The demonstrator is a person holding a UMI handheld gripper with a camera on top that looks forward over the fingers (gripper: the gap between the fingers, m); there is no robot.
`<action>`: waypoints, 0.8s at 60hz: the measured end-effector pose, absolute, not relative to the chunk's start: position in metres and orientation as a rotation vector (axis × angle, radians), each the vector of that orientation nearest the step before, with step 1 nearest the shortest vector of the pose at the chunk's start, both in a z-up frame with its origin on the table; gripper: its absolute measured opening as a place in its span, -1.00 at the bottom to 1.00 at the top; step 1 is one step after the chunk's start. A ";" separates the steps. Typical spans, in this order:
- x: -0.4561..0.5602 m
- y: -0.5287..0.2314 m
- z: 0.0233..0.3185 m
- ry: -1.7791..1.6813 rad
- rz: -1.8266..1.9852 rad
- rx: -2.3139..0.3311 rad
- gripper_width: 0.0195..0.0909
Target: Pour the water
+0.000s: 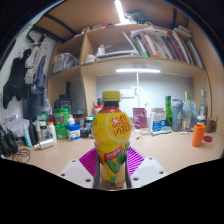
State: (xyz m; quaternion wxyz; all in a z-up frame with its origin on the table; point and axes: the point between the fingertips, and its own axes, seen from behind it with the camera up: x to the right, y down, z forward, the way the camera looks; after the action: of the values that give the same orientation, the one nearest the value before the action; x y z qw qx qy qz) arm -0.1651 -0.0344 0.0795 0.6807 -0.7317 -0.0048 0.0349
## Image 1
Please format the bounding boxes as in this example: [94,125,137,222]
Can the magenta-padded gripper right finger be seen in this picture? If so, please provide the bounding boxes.
[124,146,168,190]

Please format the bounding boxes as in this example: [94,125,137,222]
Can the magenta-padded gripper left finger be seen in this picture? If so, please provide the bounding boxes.
[58,147,102,190]

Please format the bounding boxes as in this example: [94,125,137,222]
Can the yellow drink bottle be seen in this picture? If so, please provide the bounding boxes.
[91,90,132,191]

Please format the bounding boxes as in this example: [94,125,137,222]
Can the white bottle with blue label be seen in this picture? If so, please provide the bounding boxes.
[66,115,82,142]

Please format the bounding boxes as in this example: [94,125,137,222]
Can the light blue oblong case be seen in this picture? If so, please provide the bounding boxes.
[151,125,173,136]

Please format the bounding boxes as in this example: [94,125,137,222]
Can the white plastic bottle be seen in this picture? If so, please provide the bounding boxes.
[47,121,58,143]

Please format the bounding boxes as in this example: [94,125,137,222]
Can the blue and white box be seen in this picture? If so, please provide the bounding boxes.
[148,107,167,133]

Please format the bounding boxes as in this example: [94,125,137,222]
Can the pink packet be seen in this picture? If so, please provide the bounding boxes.
[132,107,148,130]

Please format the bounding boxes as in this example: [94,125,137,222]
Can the green tall bottle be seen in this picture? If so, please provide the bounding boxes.
[164,95,173,128]

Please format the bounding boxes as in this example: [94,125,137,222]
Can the orange plastic cup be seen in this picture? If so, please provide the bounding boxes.
[191,123,207,148]

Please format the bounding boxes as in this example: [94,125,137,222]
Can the red and white can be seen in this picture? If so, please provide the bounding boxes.
[92,105,104,117]

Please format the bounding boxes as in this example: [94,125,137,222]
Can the yellow-capped glass bottle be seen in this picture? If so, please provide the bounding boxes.
[182,90,192,129]

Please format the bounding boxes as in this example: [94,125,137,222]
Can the black bag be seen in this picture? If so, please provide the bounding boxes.
[0,124,19,158]

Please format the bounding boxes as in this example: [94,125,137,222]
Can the small dark jar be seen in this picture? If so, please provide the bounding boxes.
[196,115,207,126]

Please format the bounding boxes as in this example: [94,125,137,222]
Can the brown mug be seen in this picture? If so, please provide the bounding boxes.
[205,117,218,134]

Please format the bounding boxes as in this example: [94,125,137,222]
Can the clear glass bottle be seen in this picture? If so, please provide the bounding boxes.
[198,88,208,118]

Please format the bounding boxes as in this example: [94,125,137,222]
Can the white desk lamp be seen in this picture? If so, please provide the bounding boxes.
[115,67,162,98]

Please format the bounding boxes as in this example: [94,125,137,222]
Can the wooden shelf unit with books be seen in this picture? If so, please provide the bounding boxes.
[46,22,214,118]

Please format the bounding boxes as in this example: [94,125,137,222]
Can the hanging clothes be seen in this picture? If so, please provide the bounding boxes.
[2,41,52,112]

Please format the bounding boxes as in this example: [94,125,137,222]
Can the ceiling tube light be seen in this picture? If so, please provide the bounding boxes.
[114,0,126,24]

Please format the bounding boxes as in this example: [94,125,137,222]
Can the coiled black cable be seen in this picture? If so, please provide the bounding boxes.
[13,148,32,164]

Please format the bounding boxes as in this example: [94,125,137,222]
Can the white wall power strip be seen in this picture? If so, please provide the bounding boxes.
[119,88,136,99]

